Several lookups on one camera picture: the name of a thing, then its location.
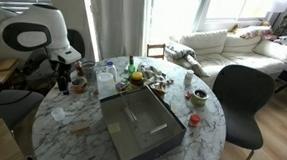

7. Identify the white lamp shade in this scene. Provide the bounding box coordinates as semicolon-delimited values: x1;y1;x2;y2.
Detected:
269;0;287;15

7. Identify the brown jar yellow lid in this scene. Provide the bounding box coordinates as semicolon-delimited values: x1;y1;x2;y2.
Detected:
130;70;145;88

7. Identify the small clear plastic measuring cup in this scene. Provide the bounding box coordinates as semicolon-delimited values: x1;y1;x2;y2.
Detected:
50;106;75;123

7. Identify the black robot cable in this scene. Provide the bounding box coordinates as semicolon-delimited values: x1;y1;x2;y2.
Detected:
0;80;56;112

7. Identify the folded grey white blanket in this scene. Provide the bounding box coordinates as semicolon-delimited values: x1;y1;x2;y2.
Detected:
163;40;213;78

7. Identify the small white bottle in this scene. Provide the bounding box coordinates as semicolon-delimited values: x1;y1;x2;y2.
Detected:
183;69;195;87

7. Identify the wooden chair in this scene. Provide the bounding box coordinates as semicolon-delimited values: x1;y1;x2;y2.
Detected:
146;42;167;60

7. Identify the white curtain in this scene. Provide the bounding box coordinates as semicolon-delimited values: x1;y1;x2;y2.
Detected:
84;0;147;63

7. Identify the yellow snack packet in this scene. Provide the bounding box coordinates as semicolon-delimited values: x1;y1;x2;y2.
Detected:
114;79;132;95

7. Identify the black shell chair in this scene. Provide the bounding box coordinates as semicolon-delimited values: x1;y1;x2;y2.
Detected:
208;62;278;160
65;28;87;59

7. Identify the green bottle red cap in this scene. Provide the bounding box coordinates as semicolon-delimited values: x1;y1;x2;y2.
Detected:
127;54;137;75

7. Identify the stainless steel cup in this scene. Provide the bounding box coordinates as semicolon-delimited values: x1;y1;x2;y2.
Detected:
80;59;98;83

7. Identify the white bottle blue cap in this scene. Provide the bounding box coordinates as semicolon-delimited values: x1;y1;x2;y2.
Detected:
104;61;119;82

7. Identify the small jar red lid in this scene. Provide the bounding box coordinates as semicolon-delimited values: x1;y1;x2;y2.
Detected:
189;113;202;129

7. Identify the hot sauce bottle red cap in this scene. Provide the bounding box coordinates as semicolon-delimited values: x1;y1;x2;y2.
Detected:
74;60;86;77

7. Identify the clear rectangular tray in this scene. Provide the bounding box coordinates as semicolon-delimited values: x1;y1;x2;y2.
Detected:
117;92;171;150

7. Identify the large translucent plastic container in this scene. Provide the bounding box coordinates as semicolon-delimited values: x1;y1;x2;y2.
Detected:
95;71;118;101

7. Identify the brown open tin can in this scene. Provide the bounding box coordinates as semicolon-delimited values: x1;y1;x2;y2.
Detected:
70;77;89;95

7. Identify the floral pillow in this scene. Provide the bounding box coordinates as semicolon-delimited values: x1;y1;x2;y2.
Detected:
239;24;273;41

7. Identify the small wooden block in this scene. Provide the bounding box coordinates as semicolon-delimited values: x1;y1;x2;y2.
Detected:
69;123;91;136

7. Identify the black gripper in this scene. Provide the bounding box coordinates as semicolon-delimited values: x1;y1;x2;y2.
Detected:
48;60;72;96

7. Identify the dark blue cardboard box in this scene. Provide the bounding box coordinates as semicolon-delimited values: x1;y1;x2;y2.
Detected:
96;82;190;160

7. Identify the pile of cloth and wrappers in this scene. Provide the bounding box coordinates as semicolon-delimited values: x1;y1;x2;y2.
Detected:
136;63;175;93

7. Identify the white sofa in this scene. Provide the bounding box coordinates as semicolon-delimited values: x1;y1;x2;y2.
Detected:
164;19;287;93

